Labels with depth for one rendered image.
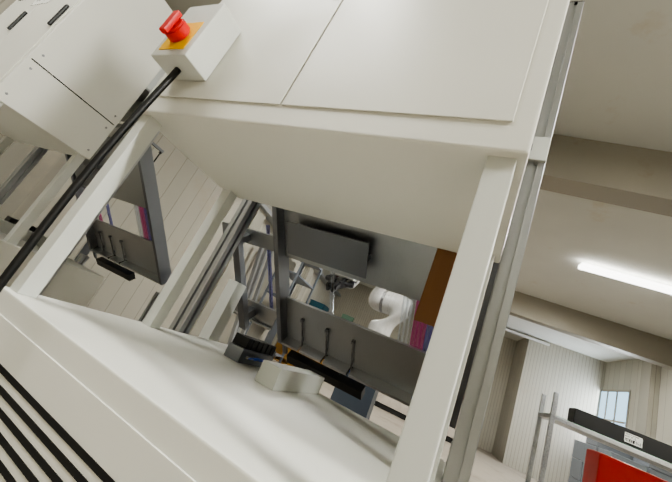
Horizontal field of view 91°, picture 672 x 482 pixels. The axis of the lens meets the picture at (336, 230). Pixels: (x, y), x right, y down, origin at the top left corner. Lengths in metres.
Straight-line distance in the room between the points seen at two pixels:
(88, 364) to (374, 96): 0.50
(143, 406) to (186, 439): 0.07
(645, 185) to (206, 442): 3.17
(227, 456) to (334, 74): 0.50
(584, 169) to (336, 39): 2.75
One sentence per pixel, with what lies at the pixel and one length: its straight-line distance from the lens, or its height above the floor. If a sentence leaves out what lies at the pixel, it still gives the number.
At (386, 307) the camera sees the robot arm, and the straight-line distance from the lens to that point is 1.73.
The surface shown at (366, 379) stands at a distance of 1.28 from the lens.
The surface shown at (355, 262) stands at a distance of 1.01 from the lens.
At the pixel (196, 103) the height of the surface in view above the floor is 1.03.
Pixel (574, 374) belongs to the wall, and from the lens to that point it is 10.19.
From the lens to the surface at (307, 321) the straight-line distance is 1.31.
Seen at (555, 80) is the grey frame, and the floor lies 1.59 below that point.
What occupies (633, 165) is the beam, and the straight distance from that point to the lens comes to 3.34.
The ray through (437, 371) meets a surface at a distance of 0.33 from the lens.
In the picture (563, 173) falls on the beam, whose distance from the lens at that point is 3.12.
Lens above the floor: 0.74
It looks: 18 degrees up
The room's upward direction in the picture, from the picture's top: 24 degrees clockwise
